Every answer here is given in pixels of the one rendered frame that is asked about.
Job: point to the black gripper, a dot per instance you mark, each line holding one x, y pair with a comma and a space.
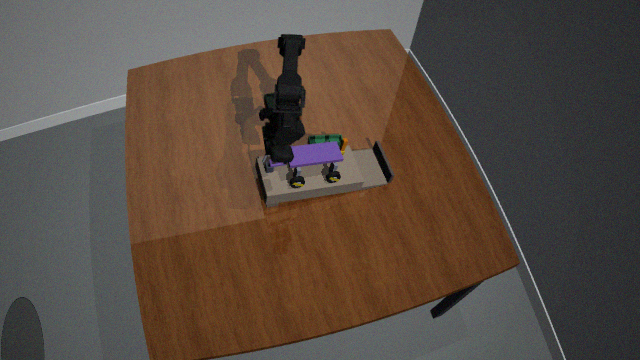
278, 152

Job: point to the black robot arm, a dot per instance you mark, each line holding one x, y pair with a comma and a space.
289, 91

